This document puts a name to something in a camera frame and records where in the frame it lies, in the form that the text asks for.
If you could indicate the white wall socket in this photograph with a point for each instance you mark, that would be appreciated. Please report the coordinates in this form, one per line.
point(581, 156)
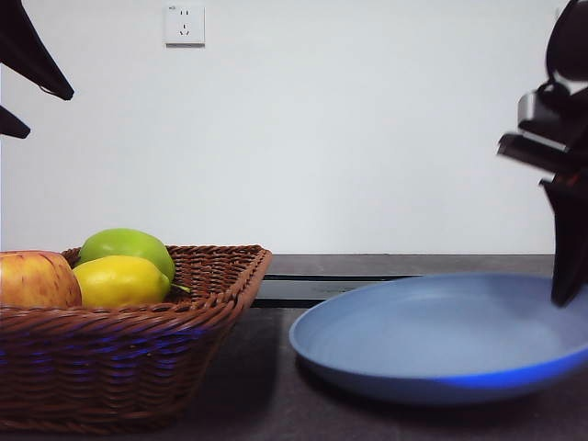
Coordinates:
point(185, 24)

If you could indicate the yellow lemon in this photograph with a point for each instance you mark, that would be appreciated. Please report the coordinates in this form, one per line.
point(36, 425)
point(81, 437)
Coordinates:
point(119, 282)

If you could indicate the green apple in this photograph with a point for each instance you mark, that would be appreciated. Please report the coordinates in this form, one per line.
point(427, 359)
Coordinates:
point(124, 245)

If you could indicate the red apple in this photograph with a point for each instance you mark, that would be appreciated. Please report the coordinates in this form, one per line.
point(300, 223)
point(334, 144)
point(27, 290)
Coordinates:
point(32, 280)

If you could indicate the black flat tray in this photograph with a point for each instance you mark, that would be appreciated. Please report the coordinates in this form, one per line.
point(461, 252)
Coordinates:
point(294, 291)

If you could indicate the blue round plate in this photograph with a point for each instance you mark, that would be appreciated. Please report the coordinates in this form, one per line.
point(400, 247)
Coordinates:
point(436, 335)

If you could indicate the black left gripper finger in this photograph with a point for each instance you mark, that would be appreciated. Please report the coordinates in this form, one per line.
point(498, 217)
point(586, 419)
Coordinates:
point(11, 124)
point(27, 50)

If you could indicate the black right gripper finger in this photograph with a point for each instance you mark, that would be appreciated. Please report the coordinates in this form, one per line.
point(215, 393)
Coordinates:
point(569, 239)

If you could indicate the brown wicker basket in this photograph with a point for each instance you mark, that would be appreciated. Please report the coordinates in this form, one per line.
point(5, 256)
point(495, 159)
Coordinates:
point(115, 363)

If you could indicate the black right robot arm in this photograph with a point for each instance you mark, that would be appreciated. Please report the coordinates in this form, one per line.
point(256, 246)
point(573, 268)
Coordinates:
point(569, 41)

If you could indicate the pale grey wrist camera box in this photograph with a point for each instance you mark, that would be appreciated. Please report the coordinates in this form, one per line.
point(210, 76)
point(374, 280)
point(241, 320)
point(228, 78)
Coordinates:
point(539, 110)

